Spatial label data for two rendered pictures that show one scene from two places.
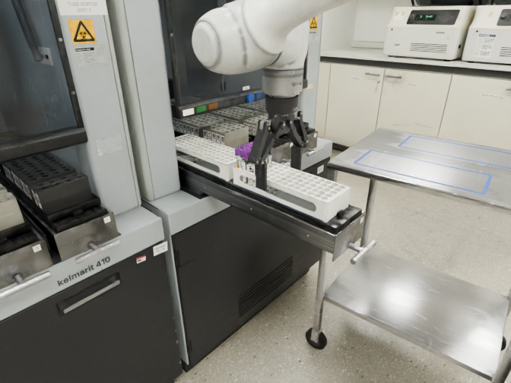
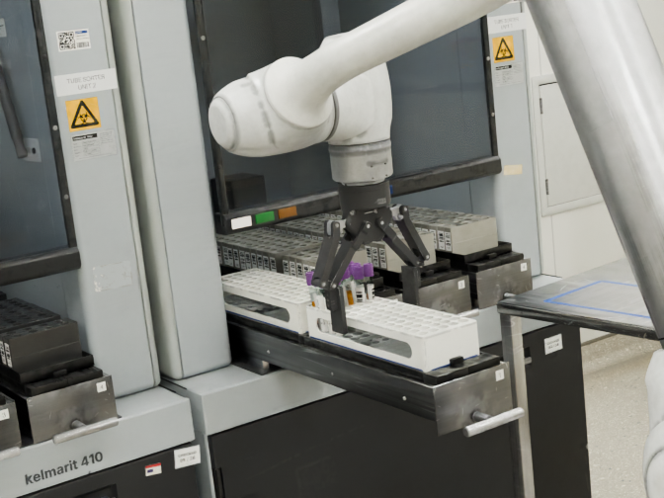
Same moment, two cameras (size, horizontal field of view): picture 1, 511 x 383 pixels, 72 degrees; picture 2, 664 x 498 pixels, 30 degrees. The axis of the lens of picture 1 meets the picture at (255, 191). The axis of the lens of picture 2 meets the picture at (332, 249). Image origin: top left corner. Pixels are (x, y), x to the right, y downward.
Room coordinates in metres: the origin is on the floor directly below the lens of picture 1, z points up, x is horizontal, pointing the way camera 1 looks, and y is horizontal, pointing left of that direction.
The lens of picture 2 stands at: (-0.94, -0.43, 1.33)
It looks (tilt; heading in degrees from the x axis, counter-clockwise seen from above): 12 degrees down; 14
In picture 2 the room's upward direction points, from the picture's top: 6 degrees counter-clockwise
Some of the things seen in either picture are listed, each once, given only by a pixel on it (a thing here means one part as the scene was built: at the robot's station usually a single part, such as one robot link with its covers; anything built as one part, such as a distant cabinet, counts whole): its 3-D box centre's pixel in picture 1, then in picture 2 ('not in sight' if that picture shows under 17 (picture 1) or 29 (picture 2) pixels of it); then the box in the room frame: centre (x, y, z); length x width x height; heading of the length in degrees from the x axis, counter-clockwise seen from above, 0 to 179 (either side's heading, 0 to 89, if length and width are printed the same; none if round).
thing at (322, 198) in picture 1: (287, 187); (388, 333); (0.79, -0.08, 0.83); 0.30 x 0.10 x 0.06; 47
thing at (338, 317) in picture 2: (261, 175); (337, 309); (0.76, -0.01, 0.88); 0.03 x 0.01 x 0.07; 47
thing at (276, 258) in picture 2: (209, 130); (298, 262); (1.23, 0.17, 0.85); 0.12 x 0.02 x 0.06; 137
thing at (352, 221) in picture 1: (249, 190); (341, 351); (0.88, 0.02, 0.78); 0.73 x 0.14 x 0.09; 47
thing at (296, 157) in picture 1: (296, 159); (410, 289); (0.86, -0.11, 0.88); 0.03 x 0.01 x 0.07; 47
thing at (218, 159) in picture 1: (206, 156); (277, 301); (1.01, 0.15, 0.83); 0.30 x 0.10 x 0.06; 47
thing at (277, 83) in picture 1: (282, 81); (361, 161); (0.81, -0.06, 1.09); 0.09 x 0.09 x 0.06
